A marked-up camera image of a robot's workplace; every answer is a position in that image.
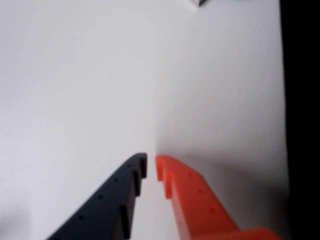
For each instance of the dark navy gripper finger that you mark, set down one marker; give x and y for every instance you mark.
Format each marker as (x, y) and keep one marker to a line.
(105, 212)

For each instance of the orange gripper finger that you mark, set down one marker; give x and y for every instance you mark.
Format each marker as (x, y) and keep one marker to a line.
(197, 205)

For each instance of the silver metal plate corner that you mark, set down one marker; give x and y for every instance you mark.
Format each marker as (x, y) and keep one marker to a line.
(200, 2)

